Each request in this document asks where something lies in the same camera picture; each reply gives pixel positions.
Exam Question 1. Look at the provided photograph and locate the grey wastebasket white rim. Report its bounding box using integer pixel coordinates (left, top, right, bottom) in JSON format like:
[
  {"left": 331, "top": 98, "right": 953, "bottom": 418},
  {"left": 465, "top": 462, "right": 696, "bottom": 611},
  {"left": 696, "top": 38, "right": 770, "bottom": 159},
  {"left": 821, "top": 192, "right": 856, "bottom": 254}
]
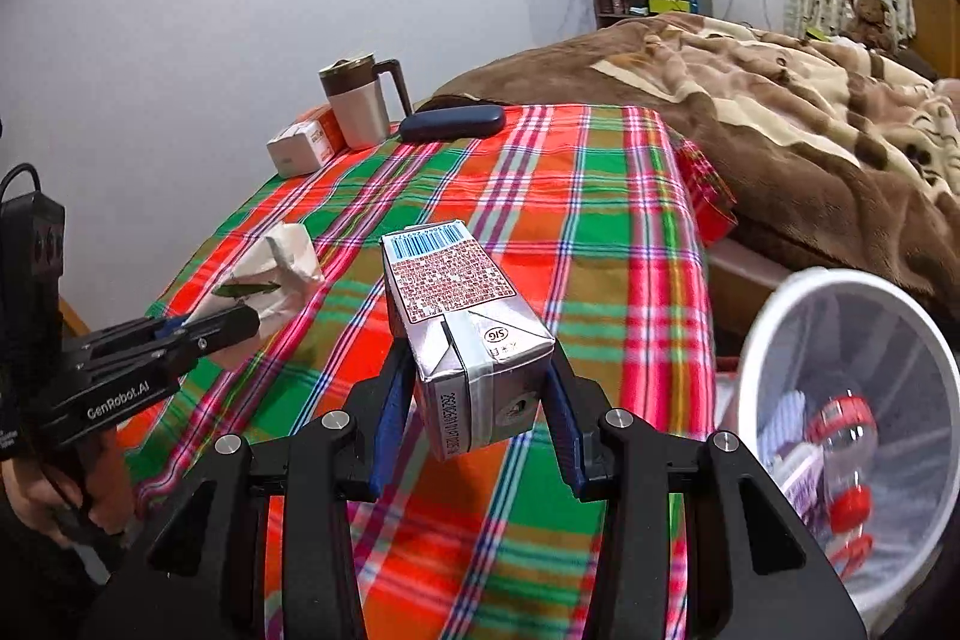
[{"left": 716, "top": 266, "right": 960, "bottom": 618}]

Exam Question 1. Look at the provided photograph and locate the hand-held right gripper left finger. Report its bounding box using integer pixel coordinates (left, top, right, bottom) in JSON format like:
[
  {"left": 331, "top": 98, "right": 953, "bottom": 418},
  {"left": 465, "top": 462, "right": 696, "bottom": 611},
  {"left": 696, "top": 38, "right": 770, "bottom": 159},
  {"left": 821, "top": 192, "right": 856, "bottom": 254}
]
[{"left": 82, "top": 340, "right": 417, "bottom": 640}]

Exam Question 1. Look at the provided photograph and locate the brown plush blanket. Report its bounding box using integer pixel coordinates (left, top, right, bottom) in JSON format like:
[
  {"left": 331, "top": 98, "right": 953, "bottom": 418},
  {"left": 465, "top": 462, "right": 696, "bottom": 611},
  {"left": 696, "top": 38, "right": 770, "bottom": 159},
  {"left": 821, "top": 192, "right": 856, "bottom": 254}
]
[{"left": 416, "top": 14, "right": 960, "bottom": 311}]

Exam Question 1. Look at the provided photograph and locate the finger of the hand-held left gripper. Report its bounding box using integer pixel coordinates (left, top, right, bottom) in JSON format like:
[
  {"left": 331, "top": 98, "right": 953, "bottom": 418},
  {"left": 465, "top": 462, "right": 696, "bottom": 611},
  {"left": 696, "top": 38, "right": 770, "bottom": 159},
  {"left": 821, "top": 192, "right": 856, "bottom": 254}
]
[
  {"left": 71, "top": 319, "right": 188, "bottom": 360},
  {"left": 161, "top": 306, "right": 260, "bottom": 363}
]

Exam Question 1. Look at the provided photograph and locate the plaid tablecloth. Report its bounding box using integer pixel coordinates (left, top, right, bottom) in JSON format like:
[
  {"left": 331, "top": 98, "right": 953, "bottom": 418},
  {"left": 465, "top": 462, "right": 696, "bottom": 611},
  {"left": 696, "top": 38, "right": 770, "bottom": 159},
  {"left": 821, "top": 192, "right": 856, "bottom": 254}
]
[{"left": 116, "top": 101, "right": 740, "bottom": 640}]

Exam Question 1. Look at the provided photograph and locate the red label plastic bottle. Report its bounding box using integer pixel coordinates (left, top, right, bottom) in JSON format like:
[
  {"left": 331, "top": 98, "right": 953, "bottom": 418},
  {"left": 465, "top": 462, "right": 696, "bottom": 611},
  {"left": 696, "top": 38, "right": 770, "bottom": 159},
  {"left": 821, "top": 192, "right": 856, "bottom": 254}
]
[{"left": 806, "top": 389, "right": 880, "bottom": 536}]

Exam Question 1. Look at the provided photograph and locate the clear jelly cup red lid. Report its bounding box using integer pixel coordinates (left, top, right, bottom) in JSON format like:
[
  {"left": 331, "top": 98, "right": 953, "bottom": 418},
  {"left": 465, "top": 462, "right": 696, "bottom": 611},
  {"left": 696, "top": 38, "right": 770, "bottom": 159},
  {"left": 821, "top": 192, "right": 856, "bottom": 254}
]
[{"left": 829, "top": 531, "right": 877, "bottom": 577}]

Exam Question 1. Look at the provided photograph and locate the pink silver drink carton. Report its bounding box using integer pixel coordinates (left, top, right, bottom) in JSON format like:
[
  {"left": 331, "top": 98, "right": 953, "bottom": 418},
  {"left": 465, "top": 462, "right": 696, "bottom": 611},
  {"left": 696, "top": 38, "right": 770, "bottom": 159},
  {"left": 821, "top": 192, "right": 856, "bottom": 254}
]
[{"left": 381, "top": 220, "right": 556, "bottom": 462}]

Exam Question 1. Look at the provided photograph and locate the white orange cardboard box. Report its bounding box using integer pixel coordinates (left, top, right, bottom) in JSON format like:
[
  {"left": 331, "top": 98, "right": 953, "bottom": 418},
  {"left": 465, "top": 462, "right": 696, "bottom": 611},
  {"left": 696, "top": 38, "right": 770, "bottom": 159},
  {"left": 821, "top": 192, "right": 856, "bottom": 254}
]
[{"left": 266, "top": 104, "right": 346, "bottom": 178}]

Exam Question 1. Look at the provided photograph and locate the white shelf unit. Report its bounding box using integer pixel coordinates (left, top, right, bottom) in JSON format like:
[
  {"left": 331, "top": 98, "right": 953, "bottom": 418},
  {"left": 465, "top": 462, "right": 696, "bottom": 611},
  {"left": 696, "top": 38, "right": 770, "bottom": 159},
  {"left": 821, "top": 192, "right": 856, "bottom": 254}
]
[{"left": 585, "top": 0, "right": 713, "bottom": 30}]

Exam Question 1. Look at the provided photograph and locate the person's left hand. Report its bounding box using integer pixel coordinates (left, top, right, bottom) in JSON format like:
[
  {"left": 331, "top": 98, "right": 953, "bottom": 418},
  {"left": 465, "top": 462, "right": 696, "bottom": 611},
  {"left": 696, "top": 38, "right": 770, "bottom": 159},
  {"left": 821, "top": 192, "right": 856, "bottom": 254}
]
[{"left": 0, "top": 437, "right": 140, "bottom": 547}]

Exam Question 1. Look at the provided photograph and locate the brown beige tumbler with handle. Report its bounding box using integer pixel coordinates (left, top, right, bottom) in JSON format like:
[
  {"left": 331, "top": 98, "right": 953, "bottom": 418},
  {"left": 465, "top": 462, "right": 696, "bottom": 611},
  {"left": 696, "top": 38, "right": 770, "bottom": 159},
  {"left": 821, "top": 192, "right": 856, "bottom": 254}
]
[{"left": 319, "top": 51, "right": 413, "bottom": 150}]

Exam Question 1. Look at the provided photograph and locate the clear plastic bin liner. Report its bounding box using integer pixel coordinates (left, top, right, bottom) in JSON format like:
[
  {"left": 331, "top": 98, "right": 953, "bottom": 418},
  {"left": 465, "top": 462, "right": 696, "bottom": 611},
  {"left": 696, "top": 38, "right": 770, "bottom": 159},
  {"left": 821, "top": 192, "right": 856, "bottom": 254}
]
[{"left": 750, "top": 287, "right": 953, "bottom": 581}]

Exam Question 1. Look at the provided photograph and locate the white tissue paper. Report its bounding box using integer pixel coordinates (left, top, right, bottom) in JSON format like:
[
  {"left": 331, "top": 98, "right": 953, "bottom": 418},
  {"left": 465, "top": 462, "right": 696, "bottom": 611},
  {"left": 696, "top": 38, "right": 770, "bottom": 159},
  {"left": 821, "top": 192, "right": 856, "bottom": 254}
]
[{"left": 184, "top": 224, "right": 325, "bottom": 348}]

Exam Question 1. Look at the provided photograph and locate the teddy bear with red hat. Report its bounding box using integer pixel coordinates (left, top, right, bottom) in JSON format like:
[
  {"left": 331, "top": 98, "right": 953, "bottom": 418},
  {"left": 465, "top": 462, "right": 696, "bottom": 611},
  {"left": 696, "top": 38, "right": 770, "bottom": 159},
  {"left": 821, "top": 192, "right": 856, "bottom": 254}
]
[{"left": 840, "top": 0, "right": 897, "bottom": 52}]

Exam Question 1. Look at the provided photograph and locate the dark blue glasses case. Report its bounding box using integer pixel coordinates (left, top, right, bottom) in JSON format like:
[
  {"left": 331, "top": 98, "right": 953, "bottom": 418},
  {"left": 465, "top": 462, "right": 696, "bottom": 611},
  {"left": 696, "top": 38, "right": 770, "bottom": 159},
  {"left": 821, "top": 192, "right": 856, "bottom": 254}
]
[{"left": 397, "top": 104, "right": 506, "bottom": 144}]

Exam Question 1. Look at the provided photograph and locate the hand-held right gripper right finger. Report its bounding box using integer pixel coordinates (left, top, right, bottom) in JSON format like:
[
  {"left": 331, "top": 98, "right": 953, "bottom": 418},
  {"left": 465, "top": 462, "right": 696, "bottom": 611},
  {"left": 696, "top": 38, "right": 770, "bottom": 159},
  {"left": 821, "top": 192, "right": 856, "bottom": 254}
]
[{"left": 540, "top": 355, "right": 871, "bottom": 640}]

